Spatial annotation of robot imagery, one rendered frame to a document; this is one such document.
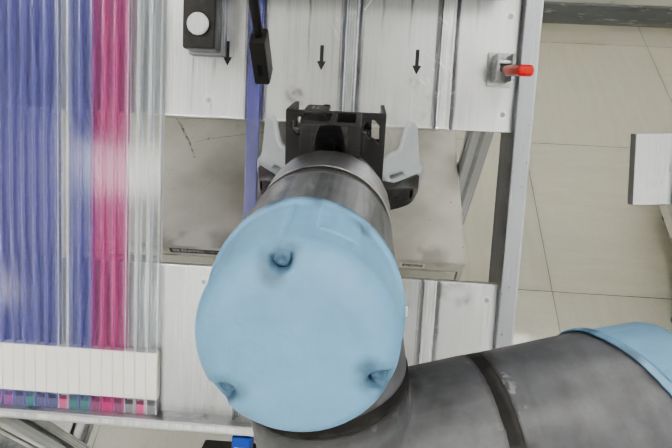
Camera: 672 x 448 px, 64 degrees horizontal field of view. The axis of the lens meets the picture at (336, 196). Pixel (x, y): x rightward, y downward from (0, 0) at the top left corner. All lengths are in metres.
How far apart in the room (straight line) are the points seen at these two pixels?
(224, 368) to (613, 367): 0.18
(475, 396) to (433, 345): 0.42
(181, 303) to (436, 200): 0.53
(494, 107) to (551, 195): 1.30
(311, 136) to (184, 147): 0.82
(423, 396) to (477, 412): 0.02
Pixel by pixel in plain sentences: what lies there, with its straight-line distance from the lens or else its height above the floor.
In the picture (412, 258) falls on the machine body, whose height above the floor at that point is 0.62.
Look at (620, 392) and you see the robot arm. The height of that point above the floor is 1.17.
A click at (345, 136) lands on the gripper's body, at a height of 1.19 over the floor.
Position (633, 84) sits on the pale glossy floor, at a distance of 2.48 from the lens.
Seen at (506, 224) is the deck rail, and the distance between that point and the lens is 0.65.
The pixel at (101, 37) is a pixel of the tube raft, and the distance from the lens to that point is 0.70.
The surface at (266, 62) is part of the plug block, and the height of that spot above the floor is 1.13.
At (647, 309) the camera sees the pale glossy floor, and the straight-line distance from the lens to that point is 1.81.
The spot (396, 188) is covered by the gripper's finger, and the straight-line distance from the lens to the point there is 0.42.
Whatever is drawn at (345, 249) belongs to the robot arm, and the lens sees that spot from 0.18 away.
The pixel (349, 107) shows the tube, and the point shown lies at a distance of 0.62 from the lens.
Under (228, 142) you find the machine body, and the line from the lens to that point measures 1.12.
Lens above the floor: 1.42
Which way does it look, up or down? 53 degrees down
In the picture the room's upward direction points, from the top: straight up
